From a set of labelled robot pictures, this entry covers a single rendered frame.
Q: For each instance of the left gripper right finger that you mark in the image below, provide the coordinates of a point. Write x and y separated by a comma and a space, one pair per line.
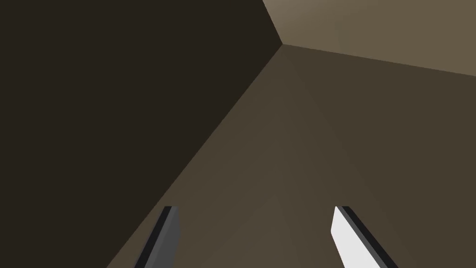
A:
356, 245

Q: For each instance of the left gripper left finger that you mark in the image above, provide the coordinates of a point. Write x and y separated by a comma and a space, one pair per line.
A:
160, 242

